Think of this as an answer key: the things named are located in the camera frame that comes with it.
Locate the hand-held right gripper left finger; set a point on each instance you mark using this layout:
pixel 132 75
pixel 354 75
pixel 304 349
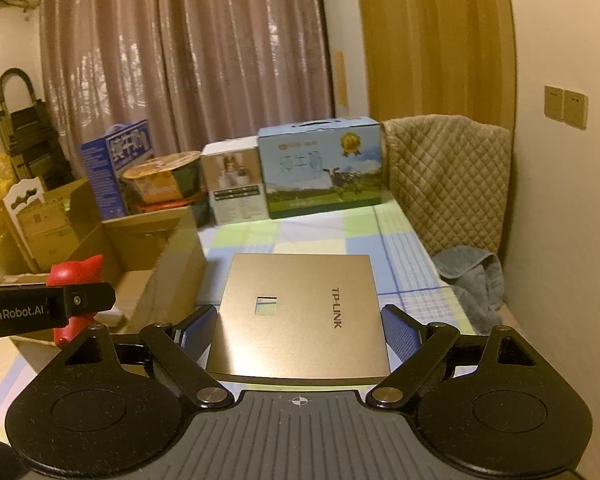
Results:
pixel 200 325

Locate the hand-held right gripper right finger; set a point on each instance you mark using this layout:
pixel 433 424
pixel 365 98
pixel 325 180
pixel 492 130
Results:
pixel 400 327

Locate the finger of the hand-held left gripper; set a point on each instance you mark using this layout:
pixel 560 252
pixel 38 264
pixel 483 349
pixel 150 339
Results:
pixel 87 300

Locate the red figurine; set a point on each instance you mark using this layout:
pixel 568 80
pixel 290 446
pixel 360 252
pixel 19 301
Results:
pixel 77 272

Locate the cardboard box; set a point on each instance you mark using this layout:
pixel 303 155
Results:
pixel 175 270

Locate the gold router box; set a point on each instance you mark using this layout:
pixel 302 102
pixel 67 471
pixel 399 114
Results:
pixel 300 350

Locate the stacked cardboard boxes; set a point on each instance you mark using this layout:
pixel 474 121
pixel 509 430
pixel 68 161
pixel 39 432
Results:
pixel 55 230

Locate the grey towel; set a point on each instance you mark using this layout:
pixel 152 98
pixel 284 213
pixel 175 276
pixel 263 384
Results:
pixel 475 280

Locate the white ornate panel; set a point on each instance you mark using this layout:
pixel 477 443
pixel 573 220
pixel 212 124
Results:
pixel 22 200

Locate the dark instant noodle bowl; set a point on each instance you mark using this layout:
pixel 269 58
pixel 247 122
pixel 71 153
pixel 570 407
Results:
pixel 200 210

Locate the checked tablecloth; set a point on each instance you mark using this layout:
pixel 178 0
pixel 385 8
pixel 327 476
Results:
pixel 330 232

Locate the blue milk carton box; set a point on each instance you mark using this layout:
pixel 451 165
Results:
pixel 97 170

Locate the white product box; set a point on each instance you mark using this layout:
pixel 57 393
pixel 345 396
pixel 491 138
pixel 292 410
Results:
pixel 235 185

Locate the quilted beige chair cover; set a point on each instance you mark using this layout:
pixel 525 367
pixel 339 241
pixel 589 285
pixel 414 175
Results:
pixel 445 185

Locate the black folding cart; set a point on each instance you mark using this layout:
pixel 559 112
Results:
pixel 30 145

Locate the cow print milk box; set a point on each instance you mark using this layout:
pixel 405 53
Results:
pixel 320 175

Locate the beige curtain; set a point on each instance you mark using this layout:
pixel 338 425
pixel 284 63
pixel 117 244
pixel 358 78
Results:
pixel 180 60

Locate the gold wall socket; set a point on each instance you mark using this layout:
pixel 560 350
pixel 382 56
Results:
pixel 575 109
pixel 554 102

